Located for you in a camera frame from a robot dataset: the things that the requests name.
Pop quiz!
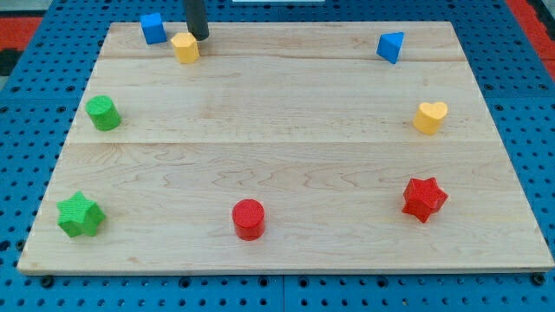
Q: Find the yellow hexagon block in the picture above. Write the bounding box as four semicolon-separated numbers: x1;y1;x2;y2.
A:
170;32;199;64

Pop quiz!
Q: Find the blue cube block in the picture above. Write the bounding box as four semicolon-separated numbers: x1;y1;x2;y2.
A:
140;12;167;45

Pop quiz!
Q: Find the wooden board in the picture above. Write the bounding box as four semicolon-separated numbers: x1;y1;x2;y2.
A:
18;22;554;276

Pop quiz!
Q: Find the red cylinder block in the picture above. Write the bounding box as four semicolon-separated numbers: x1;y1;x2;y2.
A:
232;198;265;241

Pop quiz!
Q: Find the red star block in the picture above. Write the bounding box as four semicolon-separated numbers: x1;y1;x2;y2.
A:
402;178;448;223

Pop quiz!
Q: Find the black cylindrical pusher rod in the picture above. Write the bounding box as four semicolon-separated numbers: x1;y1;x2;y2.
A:
183;0;210;41

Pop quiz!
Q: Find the yellow heart block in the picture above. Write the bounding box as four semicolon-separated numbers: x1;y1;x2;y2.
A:
413;101;448;135

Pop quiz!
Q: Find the blue triangular prism block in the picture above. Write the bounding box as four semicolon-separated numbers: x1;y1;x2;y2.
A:
376;32;404;64

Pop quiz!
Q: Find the green cylinder block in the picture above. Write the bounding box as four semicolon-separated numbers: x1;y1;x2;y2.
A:
85;95;121;131

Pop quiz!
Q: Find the green star block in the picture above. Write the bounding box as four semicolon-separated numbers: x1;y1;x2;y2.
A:
56;191;106;237

